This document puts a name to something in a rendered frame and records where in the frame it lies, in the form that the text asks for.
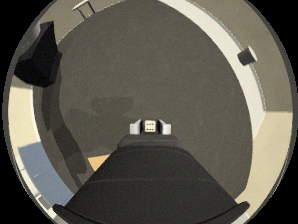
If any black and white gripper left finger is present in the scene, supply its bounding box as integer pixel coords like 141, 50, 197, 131
130, 120, 143, 134

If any tan square mat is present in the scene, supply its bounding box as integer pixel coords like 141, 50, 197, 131
88, 154, 110, 171

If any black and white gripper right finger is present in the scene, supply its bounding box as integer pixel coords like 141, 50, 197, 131
157, 120, 171, 134

